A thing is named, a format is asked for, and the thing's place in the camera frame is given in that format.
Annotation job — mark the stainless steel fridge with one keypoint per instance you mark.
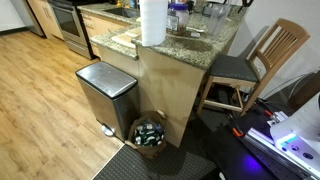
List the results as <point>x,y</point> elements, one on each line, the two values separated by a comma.
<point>28,16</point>

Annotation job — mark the paper bag of cans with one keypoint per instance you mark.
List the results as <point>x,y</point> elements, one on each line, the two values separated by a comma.
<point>148,135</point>

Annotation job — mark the orange clamp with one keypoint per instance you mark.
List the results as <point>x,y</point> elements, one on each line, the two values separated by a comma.
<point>237,132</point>

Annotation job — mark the stainless steel oven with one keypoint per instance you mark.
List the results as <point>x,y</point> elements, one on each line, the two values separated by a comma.
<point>71,26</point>

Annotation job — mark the granite kitchen counter island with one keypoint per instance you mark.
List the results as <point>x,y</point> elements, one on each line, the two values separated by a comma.
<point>173,80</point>

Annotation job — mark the stainless steel trash can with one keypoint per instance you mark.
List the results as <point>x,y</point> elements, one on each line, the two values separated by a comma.
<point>110,96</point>

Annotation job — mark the clear plastic bottle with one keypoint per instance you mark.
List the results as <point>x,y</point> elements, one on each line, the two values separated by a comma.
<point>218,20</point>

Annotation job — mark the white paper towel roll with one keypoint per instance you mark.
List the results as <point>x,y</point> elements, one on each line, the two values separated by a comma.
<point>153,23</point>

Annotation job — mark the dark floor mat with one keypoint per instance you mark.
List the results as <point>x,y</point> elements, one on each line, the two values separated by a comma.
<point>156,165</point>

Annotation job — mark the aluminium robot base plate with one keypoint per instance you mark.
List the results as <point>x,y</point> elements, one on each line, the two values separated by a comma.
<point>290,153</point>

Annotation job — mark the wooden chair grey cushion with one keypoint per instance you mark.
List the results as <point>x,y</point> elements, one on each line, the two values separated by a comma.
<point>253,70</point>

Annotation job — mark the light wooden cutting board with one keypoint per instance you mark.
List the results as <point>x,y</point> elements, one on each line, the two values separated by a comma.
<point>126,38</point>

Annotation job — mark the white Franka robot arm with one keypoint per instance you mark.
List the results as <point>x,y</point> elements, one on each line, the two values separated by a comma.
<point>300,123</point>

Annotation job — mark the kitchen sink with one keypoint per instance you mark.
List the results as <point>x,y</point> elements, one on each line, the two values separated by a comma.
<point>123,12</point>

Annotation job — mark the black robot cart platform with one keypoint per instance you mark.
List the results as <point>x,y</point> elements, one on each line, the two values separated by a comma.
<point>240,156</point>

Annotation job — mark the blue lid plastic jar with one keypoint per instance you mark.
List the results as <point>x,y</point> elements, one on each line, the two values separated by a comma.
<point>180,18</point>

